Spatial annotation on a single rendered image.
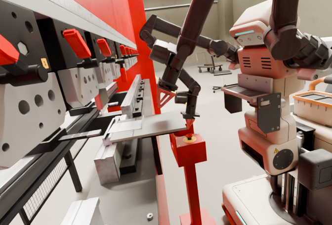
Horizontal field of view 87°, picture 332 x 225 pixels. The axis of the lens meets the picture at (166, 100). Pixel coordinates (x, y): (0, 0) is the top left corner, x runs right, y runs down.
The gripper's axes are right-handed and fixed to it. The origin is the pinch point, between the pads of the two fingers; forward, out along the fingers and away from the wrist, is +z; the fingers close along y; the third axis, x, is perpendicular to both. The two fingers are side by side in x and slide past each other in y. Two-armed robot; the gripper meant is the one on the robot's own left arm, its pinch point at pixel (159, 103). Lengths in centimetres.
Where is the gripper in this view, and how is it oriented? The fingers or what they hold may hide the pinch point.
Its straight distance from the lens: 67.6
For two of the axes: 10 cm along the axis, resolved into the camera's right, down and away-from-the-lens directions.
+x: 9.2, 3.3, 2.0
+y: 1.0, 2.7, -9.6
